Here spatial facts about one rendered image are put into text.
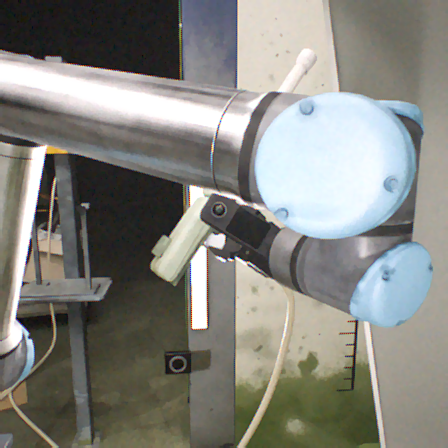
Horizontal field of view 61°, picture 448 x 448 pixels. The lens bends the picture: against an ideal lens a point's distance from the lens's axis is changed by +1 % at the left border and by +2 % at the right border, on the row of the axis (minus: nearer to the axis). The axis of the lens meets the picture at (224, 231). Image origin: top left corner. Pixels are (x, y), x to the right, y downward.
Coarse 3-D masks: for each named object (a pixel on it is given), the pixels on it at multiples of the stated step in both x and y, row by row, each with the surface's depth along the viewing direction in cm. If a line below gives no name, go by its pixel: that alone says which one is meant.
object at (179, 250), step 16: (304, 64) 68; (288, 80) 67; (208, 192) 63; (192, 208) 63; (192, 224) 61; (160, 240) 61; (176, 240) 61; (192, 240) 62; (176, 256) 61; (192, 256) 62; (160, 272) 60; (176, 272) 61
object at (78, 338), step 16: (64, 176) 146; (64, 192) 147; (64, 208) 148; (64, 224) 150; (64, 240) 151; (64, 256) 152; (80, 256) 157; (64, 272) 153; (80, 272) 156; (80, 304) 157; (80, 320) 158; (80, 336) 159; (80, 352) 161; (80, 368) 162; (80, 384) 164; (80, 400) 165; (80, 416) 167; (80, 432) 168
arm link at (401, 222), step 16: (400, 112) 33; (416, 112) 34; (416, 128) 35; (416, 144) 35; (416, 160) 31; (416, 176) 36; (416, 192) 37; (400, 208) 35; (384, 224) 35; (400, 224) 36
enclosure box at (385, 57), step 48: (336, 0) 76; (384, 0) 78; (432, 0) 79; (336, 48) 78; (384, 48) 80; (432, 48) 81; (384, 96) 82; (432, 96) 84; (432, 144) 86; (432, 192) 88; (432, 240) 91; (432, 288) 93; (384, 336) 94; (432, 336) 96; (384, 384) 97; (432, 384) 99; (384, 432) 97; (432, 432) 102
